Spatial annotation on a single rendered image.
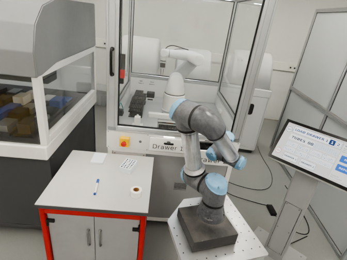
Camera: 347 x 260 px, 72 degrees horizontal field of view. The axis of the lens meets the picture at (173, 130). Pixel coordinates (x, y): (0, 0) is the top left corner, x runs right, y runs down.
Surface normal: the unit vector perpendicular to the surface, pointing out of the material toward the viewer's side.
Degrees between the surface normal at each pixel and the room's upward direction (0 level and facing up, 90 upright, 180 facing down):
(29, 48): 69
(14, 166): 90
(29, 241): 0
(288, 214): 90
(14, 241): 0
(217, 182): 5
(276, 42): 90
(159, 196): 90
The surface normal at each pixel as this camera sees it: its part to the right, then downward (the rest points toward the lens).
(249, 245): 0.11, -0.90
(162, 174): 0.02, 0.44
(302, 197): -0.67, 0.25
